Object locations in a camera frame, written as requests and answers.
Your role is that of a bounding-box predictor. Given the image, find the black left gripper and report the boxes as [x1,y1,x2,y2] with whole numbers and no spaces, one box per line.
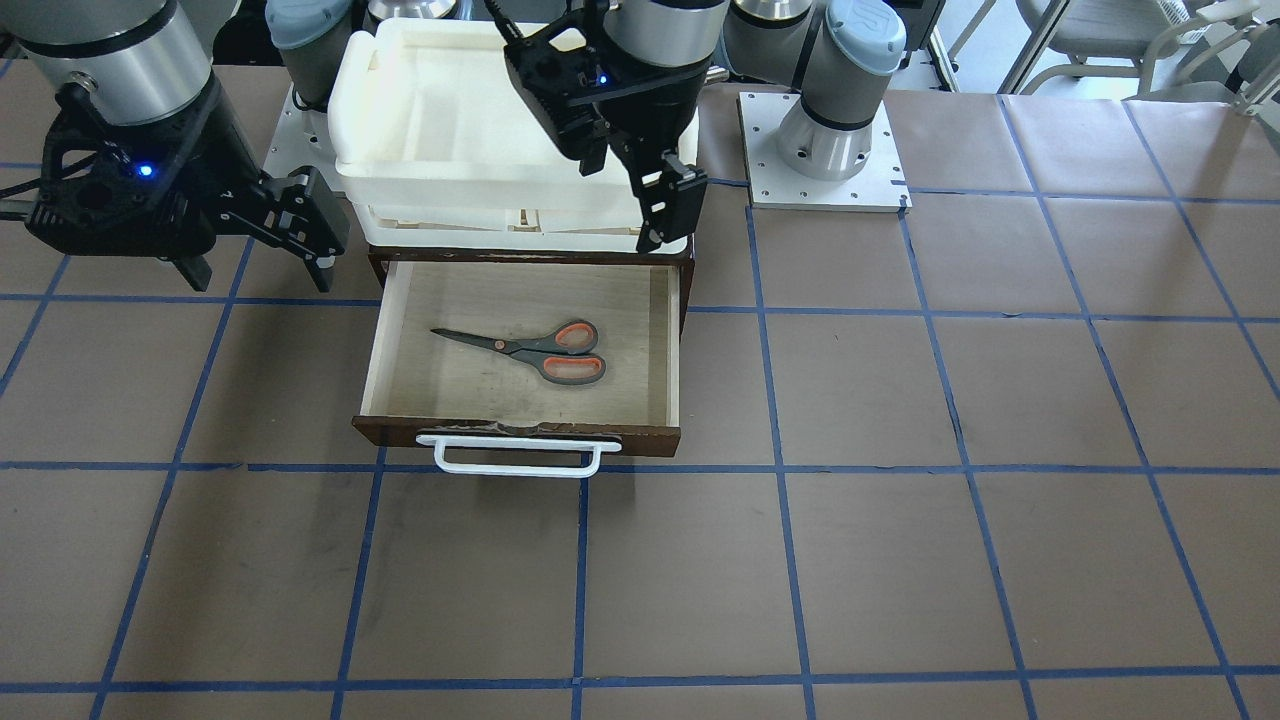
[502,5,708,252]

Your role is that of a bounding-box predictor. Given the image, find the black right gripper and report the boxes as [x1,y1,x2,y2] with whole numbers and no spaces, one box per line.
[23,77,349,293]

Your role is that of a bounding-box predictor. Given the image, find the grey orange handled scissors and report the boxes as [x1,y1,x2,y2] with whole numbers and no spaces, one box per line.
[431,320,605,386]

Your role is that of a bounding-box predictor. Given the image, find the wooden drawer with white handle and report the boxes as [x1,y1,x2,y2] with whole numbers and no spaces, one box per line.
[353,261,685,473]

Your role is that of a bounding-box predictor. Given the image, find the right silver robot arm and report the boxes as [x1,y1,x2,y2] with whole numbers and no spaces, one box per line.
[3,1,349,292]

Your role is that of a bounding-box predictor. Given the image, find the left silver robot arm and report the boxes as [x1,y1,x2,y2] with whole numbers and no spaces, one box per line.
[486,1,908,254]

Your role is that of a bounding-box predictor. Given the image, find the white foam tray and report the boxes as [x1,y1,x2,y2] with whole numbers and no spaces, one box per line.
[328,18,641,254]

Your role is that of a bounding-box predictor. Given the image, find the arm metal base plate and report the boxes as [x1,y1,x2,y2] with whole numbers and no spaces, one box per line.
[262,85,346,199]
[739,92,913,213]

